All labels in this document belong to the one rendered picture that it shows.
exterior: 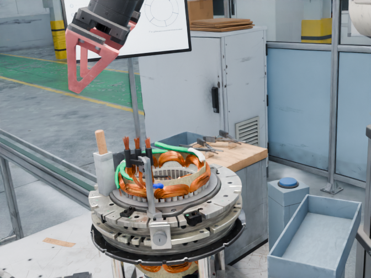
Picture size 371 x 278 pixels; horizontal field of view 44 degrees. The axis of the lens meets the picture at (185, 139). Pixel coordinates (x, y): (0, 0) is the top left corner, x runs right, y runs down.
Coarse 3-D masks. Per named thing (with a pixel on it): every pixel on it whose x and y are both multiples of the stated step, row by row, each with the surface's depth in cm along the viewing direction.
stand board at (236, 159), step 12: (192, 144) 130; (216, 144) 129; (204, 156) 120; (216, 156) 119; (228, 156) 119; (240, 156) 118; (252, 156) 118; (264, 156) 122; (228, 168) 112; (240, 168) 116
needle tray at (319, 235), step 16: (304, 208) 92; (320, 208) 93; (336, 208) 92; (352, 208) 90; (288, 224) 83; (304, 224) 90; (320, 224) 90; (336, 224) 89; (352, 224) 81; (288, 240) 83; (304, 240) 85; (320, 240) 84; (336, 240) 84; (352, 240) 82; (272, 256) 73; (288, 256) 80; (304, 256) 80; (320, 256) 79; (336, 256) 79; (272, 272) 74; (288, 272) 73; (304, 272) 71; (320, 272) 70; (336, 272) 70
